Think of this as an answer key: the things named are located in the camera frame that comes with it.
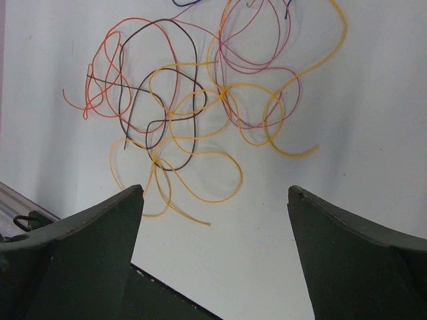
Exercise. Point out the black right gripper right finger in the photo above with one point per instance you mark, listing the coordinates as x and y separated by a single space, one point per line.
355 268

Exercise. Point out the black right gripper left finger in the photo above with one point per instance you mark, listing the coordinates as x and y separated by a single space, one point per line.
74 268

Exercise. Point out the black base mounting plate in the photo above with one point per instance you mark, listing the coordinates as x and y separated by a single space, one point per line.
146 297

